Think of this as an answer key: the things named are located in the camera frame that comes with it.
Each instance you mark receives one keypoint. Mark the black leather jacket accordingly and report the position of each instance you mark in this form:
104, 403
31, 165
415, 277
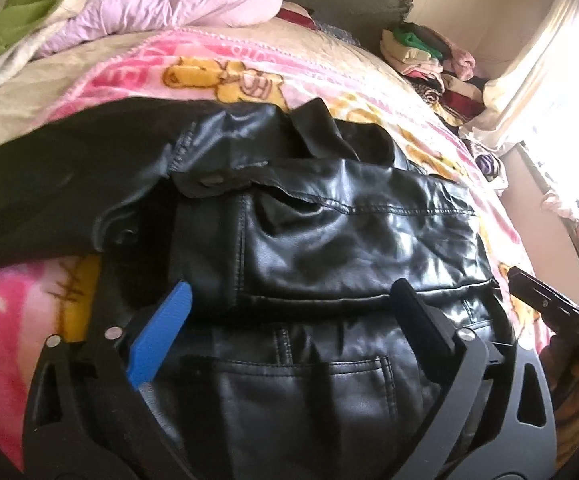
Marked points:
329, 240

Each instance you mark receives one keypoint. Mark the person's right hand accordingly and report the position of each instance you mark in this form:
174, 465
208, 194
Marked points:
577, 390

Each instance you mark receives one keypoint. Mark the dark red cloth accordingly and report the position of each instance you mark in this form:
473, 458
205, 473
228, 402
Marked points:
299, 15

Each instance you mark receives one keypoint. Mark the purple and white cloth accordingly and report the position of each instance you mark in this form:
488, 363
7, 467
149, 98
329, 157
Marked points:
487, 165

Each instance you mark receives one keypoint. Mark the green and white blanket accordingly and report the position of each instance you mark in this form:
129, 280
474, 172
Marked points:
14, 15

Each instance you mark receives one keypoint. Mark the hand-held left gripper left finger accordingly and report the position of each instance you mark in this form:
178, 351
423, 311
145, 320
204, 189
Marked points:
162, 330

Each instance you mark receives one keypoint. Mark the pile of folded clothes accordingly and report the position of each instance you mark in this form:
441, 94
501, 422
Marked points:
434, 70

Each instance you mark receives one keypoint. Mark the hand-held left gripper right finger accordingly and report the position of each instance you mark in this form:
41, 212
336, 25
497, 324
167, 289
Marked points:
417, 317

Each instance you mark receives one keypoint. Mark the white curtain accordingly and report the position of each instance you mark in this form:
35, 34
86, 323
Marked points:
544, 70

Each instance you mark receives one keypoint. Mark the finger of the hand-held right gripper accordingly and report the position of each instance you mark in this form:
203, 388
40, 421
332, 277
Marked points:
544, 305

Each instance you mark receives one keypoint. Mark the pink cartoon printed blanket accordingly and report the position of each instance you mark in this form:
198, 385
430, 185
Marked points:
249, 80

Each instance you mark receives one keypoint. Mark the beige bedspread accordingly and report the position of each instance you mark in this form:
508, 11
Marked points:
34, 105

